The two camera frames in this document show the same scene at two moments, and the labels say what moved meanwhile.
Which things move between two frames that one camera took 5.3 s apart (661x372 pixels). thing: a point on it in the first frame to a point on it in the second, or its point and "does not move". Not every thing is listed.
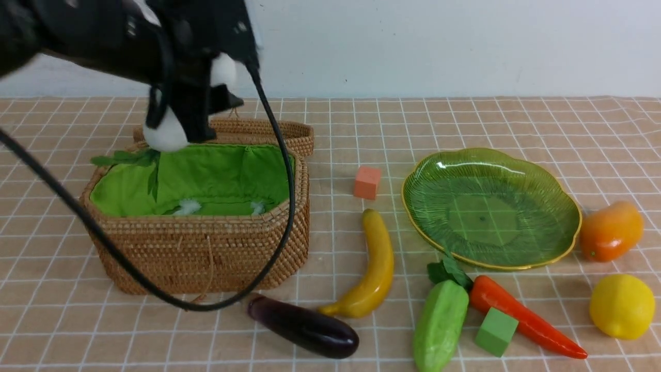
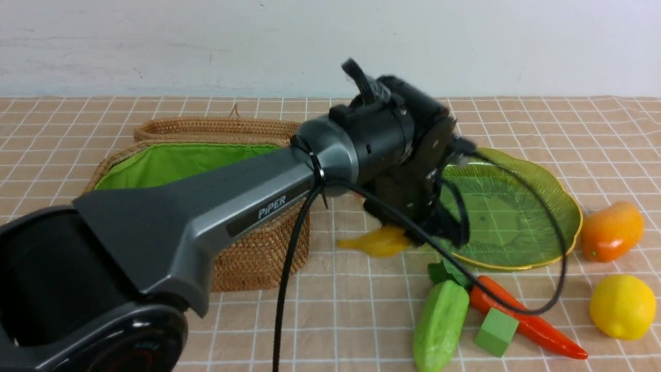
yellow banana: x=365 y=300 to x=381 y=242
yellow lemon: x=622 y=307 does not move
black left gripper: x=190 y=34 to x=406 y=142
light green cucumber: x=440 y=321 does not move
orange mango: x=611 y=231 does not move
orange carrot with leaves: x=485 y=293 does not move
